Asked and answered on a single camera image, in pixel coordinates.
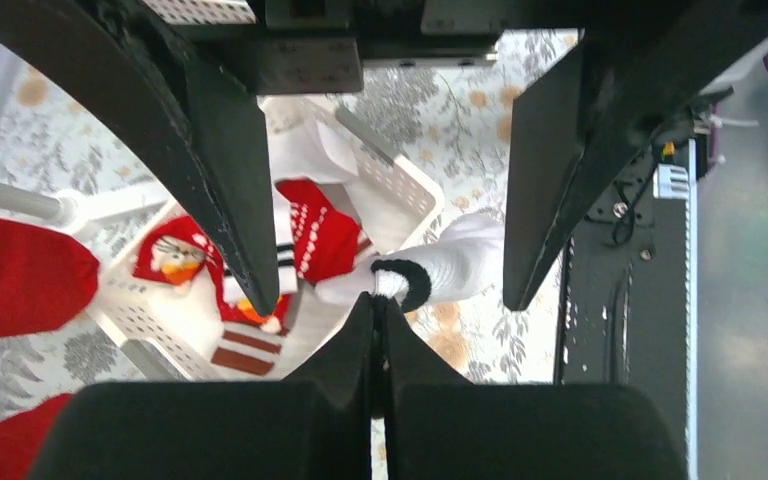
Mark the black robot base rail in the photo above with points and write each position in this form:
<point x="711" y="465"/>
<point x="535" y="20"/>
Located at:
<point x="628" y="292"/>

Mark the floral patterned table mat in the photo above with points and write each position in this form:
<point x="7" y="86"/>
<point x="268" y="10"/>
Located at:
<point x="455" y="124"/>

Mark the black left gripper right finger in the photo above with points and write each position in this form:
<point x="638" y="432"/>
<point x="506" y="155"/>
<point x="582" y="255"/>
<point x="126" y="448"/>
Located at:
<point x="630" y="81"/>

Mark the red dotted sock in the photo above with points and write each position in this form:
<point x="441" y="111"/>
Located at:
<point x="327" y="242"/>

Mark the silver drying rack frame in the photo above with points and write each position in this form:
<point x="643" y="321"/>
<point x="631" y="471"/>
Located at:
<point x="76" y="214"/>

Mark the red white hanging sock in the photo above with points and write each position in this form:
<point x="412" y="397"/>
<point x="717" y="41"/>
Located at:
<point x="46" y="279"/>

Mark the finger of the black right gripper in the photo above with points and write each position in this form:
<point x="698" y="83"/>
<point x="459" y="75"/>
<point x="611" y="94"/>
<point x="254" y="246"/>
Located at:
<point x="313" y="424"/>
<point x="441" y="426"/>

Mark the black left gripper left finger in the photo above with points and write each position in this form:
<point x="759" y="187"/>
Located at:
<point x="193" y="124"/>

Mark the brown striped sock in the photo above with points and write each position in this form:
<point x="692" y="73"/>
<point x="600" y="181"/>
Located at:
<point x="246" y="349"/>

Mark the red santa sock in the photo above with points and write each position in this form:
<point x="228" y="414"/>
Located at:
<point x="177" y="251"/>

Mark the white sock basket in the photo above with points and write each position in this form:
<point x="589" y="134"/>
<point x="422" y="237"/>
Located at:
<point x="340" y="197"/>

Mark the white sock with black stripes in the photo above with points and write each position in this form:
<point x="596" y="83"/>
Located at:
<point x="465" y="260"/>

